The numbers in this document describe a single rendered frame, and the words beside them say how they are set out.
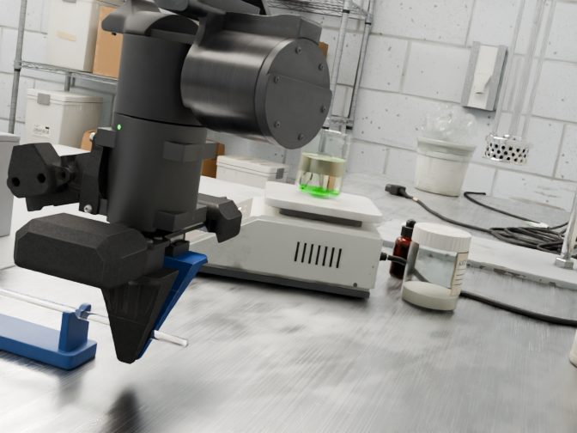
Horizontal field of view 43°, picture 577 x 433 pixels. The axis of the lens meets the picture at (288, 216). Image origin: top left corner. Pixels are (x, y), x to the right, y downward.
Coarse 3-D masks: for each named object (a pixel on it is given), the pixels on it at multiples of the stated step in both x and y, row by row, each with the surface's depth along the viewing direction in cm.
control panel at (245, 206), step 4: (248, 200) 83; (236, 204) 84; (240, 204) 82; (244, 204) 82; (248, 204) 80; (240, 208) 79; (244, 208) 79; (248, 208) 78; (244, 212) 76; (248, 212) 75; (244, 216) 74; (188, 232) 77; (192, 232) 76; (196, 232) 75; (200, 232) 74; (204, 232) 74; (188, 236) 75; (192, 236) 74
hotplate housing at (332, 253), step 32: (256, 224) 73; (288, 224) 73; (320, 224) 73; (352, 224) 75; (224, 256) 73; (256, 256) 73; (288, 256) 73; (320, 256) 73; (352, 256) 73; (384, 256) 82; (320, 288) 74; (352, 288) 74
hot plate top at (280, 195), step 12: (264, 192) 77; (276, 192) 76; (288, 192) 78; (276, 204) 73; (288, 204) 73; (300, 204) 73; (312, 204) 73; (324, 204) 74; (336, 204) 75; (348, 204) 76; (360, 204) 78; (372, 204) 79; (336, 216) 73; (348, 216) 73; (360, 216) 73; (372, 216) 73
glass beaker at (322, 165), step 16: (336, 128) 79; (320, 144) 74; (336, 144) 74; (304, 160) 75; (320, 160) 74; (336, 160) 74; (304, 176) 75; (320, 176) 75; (336, 176) 75; (304, 192) 75; (320, 192) 75; (336, 192) 76
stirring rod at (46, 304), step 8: (0, 288) 50; (8, 296) 49; (16, 296) 49; (24, 296) 49; (32, 296) 49; (32, 304) 49; (40, 304) 49; (48, 304) 49; (56, 304) 49; (80, 312) 48; (88, 312) 48; (88, 320) 48; (96, 320) 48; (104, 320) 48; (152, 336) 47; (160, 336) 46; (168, 336) 46; (176, 336) 46; (176, 344) 46; (184, 344) 46
